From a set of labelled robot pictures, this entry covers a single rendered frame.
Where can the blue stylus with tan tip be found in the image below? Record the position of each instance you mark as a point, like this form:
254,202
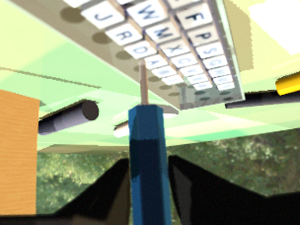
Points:
149,176

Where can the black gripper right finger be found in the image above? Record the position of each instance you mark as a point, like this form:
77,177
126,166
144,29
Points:
202,198

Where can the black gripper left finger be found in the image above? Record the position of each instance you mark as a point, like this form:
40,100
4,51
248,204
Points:
105,202

